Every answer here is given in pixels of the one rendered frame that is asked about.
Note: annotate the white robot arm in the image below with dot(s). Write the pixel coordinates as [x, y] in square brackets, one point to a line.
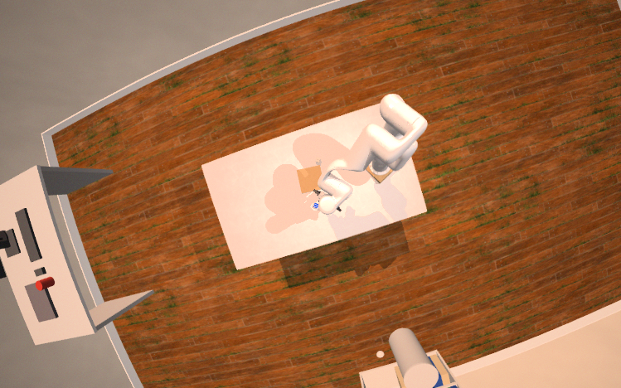
[375, 143]

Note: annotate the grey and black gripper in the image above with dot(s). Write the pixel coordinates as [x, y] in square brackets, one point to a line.
[323, 193]

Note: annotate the brown mat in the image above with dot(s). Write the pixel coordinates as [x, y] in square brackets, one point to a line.
[308, 178]

